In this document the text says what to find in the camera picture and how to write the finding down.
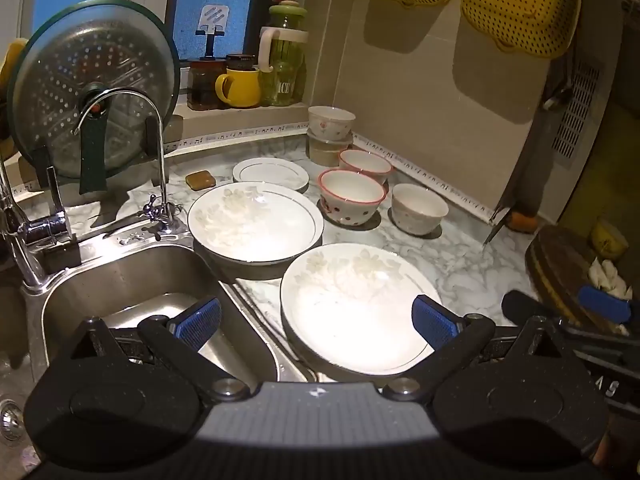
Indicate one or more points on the grey vented panel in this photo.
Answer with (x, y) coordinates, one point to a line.
(575, 110)

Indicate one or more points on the music note trim strip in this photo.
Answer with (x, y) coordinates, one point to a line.
(280, 130)

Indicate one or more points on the small orange fruit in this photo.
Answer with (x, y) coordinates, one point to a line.
(524, 222)

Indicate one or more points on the chrome mixer faucet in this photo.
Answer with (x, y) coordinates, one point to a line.
(45, 227)

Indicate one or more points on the small white plate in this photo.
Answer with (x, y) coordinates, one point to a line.
(270, 173)

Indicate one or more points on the red-rimmed white bowl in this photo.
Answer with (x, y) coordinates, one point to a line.
(365, 161)

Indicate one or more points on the dark glass jar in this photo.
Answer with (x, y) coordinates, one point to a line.
(205, 85)

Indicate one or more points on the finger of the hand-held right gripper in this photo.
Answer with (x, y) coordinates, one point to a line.
(605, 305)
(525, 306)

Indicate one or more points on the chrome gooseneck faucet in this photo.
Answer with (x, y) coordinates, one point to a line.
(162, 160)

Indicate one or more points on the green-rimmed glass pot lid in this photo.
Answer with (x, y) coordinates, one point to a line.
(75, 60)

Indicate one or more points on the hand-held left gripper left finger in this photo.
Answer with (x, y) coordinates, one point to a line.
(200, 318)

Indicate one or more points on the yellow mug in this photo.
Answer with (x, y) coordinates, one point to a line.
(242, 87)

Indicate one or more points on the green glass pitcher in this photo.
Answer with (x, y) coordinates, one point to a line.
(285, 60)

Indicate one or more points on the large yellow colander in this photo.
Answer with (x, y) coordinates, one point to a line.
(520, 5)

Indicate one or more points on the yellow round fruit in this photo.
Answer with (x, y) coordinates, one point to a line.
(610, 240)

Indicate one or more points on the peeled garlic cloves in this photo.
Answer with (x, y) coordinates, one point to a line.
(607, 275)

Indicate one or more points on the red-rimmed dotted bowl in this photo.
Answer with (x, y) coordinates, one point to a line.
(350, 210)

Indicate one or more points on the plain white bowl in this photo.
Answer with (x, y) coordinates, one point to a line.
(417, 212)

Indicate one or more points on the large floral white plate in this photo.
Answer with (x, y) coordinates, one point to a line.
(350, 310)
(255, 222)

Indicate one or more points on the clear plastic container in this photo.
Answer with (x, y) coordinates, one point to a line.
(325, 152)

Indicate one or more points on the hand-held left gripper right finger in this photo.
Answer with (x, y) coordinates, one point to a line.
(432, 321)

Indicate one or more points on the round wooden cutting board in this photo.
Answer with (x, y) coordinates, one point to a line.
(555, 260)

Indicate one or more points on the brown soap bar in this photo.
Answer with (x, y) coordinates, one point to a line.
(200, 179)

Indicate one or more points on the stainless steel sink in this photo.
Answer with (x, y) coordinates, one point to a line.
(150, 280)

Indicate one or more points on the rose print white bowl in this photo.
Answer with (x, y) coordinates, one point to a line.
(330, 125)

